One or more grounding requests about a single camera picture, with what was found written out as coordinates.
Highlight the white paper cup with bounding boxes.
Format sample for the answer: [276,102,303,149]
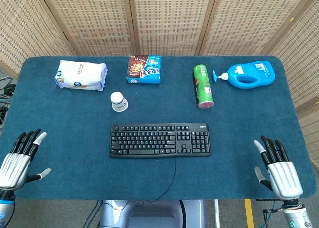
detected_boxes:
[110,91,129,112]

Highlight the green chips can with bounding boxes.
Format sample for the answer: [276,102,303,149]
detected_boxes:
[193,64,215,110]

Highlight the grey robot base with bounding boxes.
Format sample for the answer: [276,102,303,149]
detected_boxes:
[98,199,207,228]

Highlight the blue pump detergent bottle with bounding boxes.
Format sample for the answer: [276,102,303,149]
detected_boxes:
[212,60,276,90]

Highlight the brown blue snack box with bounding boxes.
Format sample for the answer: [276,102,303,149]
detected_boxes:
[126,54,162,85]

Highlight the thin black cable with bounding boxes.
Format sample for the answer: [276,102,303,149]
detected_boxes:
[147,157,177,203]

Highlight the woven folding screen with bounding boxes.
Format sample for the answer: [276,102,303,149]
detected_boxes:
[0,0,319,169]

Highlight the blue table mat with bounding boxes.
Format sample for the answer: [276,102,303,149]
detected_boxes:
[0,55,317,201]

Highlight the black computer keyboard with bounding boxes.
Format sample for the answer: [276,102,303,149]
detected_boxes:
[109,123,212,159]

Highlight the black floor cables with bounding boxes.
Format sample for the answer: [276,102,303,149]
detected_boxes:
[0,75,18,129]

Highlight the white tissue pack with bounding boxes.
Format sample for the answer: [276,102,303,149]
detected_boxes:
[54,60,108,92]

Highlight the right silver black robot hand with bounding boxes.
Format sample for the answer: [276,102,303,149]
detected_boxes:
[253,135,304,201]

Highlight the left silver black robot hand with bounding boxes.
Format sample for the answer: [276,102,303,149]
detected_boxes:
[0,128,52,192]

